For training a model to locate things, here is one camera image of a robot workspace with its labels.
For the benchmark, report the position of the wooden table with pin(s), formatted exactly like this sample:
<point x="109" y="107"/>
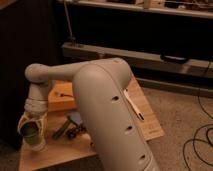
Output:
<point x="63" y="150"/>

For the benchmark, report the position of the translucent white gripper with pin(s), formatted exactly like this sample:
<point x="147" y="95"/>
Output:
<point x="41" y="121"/>

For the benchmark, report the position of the grey metal shelf rail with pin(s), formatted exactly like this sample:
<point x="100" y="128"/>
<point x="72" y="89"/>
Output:
<point x="138" y="59"/>

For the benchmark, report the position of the upper wooden shelf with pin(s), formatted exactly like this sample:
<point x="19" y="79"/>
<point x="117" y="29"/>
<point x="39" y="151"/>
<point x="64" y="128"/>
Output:
<point x="144" y="8"/>

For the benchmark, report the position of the black handle on shelf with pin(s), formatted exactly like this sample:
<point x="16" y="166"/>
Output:
<point x="173" y="59"/>

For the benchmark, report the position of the bunch of dark grapes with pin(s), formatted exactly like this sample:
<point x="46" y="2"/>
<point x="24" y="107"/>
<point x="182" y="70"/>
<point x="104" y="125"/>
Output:
<point x="75" y="131"/>

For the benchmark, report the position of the yellow plastic tray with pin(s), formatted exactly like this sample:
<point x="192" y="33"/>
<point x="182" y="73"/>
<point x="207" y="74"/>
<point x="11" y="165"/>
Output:
<point x="56" y="103"/>

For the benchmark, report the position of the dark metal cup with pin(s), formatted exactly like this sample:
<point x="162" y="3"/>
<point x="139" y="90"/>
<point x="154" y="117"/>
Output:
<point x="30" y="133"/>

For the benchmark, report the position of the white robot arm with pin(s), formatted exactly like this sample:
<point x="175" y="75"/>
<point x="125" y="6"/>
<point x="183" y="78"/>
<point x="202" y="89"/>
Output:
<point x="99" y="92"/>

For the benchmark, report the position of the white spoon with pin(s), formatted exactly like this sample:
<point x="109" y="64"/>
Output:
<point x="133" y="105"/>

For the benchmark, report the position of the metal clamp pole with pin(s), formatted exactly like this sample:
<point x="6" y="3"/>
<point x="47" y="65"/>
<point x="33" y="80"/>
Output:
<point x="72" y="37"/>

